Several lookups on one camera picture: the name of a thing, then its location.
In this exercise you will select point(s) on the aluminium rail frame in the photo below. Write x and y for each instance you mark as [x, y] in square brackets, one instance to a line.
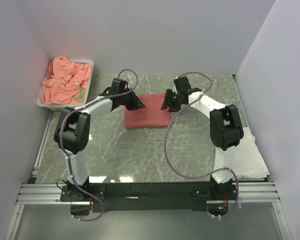
[256, 213]

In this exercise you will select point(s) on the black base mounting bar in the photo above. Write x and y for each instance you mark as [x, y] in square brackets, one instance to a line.
[133, 196]

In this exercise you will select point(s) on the red t-shirt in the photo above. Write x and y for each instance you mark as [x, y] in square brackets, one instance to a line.
[149, 117]

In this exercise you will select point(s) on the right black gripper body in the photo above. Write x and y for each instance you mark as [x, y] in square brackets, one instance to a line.
[176, 105]

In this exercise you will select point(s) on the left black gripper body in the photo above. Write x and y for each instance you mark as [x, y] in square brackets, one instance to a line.
[125, 99]

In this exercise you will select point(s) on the salmon pink t-shirt pile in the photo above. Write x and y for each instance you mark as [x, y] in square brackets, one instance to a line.
[62, 82]

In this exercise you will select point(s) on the tan t-shirt in basket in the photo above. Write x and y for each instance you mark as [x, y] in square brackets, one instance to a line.
[79, 97]

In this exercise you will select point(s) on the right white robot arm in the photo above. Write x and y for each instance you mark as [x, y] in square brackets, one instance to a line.
[225, 125]

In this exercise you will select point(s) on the white plastic laundry basket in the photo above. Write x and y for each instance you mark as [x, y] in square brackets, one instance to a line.
[65, 106]

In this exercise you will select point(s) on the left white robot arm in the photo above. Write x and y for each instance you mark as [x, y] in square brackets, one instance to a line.
[73, 129]

